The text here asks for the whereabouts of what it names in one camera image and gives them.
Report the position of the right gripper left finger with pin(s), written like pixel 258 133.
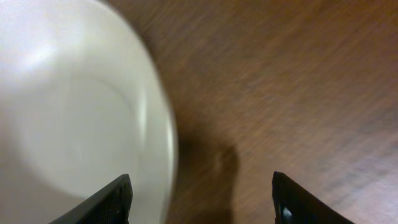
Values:
pixel 110 205

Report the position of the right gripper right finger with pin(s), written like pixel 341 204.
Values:
pixel 293 204

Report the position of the beige bowl plate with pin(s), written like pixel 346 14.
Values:
pixel 81 104

